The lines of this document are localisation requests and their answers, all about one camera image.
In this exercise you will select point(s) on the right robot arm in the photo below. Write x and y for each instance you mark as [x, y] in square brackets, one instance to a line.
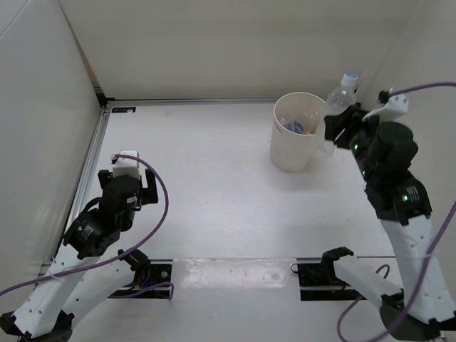
[421, 308]

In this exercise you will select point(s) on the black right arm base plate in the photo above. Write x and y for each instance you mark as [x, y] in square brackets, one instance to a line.
[314, 286]

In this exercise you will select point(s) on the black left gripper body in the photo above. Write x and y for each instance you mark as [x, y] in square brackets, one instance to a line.
[127, 219]

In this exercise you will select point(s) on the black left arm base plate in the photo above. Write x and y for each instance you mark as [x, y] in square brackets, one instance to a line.
[150, 284]

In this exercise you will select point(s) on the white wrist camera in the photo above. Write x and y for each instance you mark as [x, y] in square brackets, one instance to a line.
[125, 166]
[391, 107]

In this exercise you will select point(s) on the dark blue table sticker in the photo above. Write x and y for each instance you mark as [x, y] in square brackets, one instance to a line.
[123, 110]

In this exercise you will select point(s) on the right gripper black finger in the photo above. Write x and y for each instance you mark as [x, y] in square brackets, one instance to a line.
[343, 134]
[336, 124]

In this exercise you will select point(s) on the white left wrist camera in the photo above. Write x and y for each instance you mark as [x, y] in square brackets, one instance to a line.
[125, 166]

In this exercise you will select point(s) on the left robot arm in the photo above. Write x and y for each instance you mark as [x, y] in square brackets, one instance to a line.
[77, 280]

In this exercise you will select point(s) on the orange plastic bottle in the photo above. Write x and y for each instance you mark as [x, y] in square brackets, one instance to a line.
[309, 132]

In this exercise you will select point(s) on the clear plastic bottle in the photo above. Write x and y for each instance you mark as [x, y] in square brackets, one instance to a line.
[338, 100]

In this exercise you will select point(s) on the aluminium table frame rail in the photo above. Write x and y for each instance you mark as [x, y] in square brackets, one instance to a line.
[86, 176]

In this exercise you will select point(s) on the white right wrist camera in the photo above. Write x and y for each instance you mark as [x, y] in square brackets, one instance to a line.
[391, 107]

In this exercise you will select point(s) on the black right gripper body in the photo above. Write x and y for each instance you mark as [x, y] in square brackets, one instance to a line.
[359, 149]

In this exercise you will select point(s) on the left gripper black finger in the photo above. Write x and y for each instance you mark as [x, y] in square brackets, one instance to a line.
[149, 193]
[105, 178]

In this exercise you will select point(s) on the white plastic bin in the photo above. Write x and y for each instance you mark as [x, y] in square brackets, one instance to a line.
[289, 151]

